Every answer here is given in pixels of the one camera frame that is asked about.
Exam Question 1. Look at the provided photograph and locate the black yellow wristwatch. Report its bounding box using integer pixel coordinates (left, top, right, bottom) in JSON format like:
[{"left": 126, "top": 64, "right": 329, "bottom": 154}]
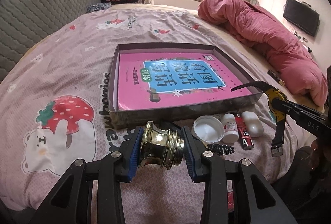
[{"left": 231, "top": 81, "right": 288, "bottom": 157}]

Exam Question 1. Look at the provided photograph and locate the black hair claw clip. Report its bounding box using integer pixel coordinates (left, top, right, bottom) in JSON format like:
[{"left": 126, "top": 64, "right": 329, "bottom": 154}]
[{"left": 207, "top": 143, "right": 235, "bottom": 156}]

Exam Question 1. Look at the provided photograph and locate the white earbuds case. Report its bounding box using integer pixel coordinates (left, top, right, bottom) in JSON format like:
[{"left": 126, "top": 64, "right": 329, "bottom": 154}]
[{"left": 241, "top": 111, "right": 264, "bottom": 138}]

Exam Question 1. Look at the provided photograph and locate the white plastic jar lid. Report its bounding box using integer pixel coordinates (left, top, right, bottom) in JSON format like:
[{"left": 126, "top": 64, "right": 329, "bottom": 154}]
[{"left": 191, "top": 116, "right": 224, "bottom": 144}]

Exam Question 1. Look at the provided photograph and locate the small white pill bottle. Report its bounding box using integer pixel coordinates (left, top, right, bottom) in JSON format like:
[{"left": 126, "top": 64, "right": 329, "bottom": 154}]
[{"left": 221, "top": 113, "right": 239, "bottom": 144}]

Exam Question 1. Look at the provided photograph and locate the gold metal knob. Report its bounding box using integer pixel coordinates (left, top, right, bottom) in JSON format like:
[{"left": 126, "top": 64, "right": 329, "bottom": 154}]
[{"left": 139, "top": 121, "right": 185, "bottom": 170}]

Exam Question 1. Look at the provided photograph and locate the red black lighter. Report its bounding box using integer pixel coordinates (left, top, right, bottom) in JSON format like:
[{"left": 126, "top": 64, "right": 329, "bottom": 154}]
[{"left": 235, "top": 113, "right": 254, "bottom": 151}]

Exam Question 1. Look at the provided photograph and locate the black gold small box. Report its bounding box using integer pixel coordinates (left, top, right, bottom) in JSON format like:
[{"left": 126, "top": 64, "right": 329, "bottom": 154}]
[{"left": 267, "top": 69, "right": 285, "bottom": 86}]

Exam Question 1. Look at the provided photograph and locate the pink rumpled duvet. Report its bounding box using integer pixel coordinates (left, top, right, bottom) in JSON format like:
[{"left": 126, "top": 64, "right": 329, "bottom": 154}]
[{"left": 198, "top": 0, "right": 328, "bottom": 106}]

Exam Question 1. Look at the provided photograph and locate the grey cardboard tray box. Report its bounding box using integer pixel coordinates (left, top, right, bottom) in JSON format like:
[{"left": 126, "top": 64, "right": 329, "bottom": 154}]
[{"left": 108, "top": 42, "right": 262, "bottom": 129}]

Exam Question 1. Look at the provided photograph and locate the pink children's book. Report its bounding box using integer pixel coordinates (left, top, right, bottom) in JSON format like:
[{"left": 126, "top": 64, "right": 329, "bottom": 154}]
[{"left": 118, "top": 52, "right": 251, "bottom": 111}]

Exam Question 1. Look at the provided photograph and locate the pink strawberry bear bedsheet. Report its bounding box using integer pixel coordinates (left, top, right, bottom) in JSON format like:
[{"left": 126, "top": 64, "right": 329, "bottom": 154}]
[{"left": 1, "top": 8, "right": 310, "bottom": 223}]

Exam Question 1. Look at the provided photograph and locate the blue patterned cloth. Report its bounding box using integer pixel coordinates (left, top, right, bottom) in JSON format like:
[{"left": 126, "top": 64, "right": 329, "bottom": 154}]
[{"left": 87, "top": 2, "right": 112, "bottom": 13}]

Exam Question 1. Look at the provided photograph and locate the grey quilted headboard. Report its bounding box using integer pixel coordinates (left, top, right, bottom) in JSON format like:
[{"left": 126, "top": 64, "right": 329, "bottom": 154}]
[{"left": 1, "top": 0, "right": 100, "bottom": 79}]

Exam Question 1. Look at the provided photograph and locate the black wall television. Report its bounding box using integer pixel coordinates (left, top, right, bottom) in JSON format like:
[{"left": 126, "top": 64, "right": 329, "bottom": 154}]
[{"left": 283, "top": 0, "right": 320, "bottom": 37}]

